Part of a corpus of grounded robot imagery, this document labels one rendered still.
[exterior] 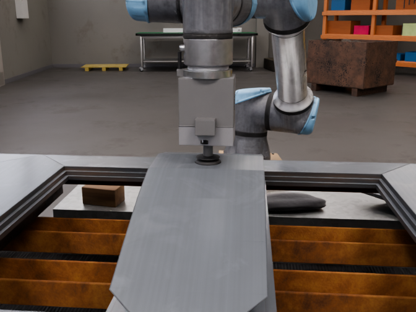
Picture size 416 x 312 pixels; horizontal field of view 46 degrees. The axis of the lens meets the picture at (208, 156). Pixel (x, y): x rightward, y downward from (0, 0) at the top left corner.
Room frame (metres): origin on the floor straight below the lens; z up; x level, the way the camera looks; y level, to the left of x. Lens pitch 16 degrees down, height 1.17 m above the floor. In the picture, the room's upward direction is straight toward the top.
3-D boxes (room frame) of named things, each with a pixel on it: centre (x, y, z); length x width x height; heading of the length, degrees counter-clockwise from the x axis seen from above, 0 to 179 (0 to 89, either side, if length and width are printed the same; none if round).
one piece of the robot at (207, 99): (0.74, 0.00, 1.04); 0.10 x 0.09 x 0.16; 174
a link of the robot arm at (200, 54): (0.76, 0.00, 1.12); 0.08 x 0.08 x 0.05
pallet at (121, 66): (11.64, 2.42, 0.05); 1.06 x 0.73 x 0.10; 92
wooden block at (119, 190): (1.26, 0.29, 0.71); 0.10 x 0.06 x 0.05; 74
